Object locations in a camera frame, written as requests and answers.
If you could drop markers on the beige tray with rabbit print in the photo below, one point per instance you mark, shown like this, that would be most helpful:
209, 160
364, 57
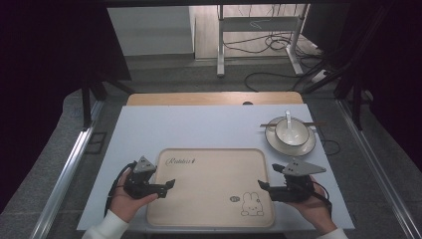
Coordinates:
209, 189

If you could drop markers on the brown wooden chopsticks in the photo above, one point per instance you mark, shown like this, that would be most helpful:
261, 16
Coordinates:
315, 123

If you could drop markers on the white plate with dark rim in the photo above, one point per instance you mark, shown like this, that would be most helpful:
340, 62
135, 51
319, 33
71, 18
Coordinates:
292, 150

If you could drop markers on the white power strip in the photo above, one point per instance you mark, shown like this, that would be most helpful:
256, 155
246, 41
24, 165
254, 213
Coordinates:
319, 76

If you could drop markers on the black metal stand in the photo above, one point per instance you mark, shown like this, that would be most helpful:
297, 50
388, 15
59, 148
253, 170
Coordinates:
91, 96
351, 83

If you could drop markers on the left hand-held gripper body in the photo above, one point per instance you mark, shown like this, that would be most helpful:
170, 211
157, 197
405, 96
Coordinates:
142, 181

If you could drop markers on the person's right hand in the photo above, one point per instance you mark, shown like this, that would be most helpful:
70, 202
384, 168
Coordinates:
312, 210

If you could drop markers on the white bowl with dark rim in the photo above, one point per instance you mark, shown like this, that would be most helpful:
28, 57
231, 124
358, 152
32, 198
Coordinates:
292, 134

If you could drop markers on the white metal stand frame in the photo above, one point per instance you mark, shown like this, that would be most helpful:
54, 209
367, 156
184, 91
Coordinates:
255, 24

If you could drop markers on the aluminium rail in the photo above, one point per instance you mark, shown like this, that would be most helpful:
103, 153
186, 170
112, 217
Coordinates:
66, 172
378, 169

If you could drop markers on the white ceramic spoon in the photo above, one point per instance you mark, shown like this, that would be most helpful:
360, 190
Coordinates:
288, 124

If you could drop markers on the white cabinet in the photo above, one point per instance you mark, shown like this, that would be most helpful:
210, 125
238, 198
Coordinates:
149, 30

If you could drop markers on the wooden table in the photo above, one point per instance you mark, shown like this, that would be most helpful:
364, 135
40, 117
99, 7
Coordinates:
212, 98

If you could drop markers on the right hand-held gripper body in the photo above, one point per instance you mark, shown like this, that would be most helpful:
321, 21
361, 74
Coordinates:
295, 186

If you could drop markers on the person's left hand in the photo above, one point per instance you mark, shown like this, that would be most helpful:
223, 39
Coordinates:
127, 205

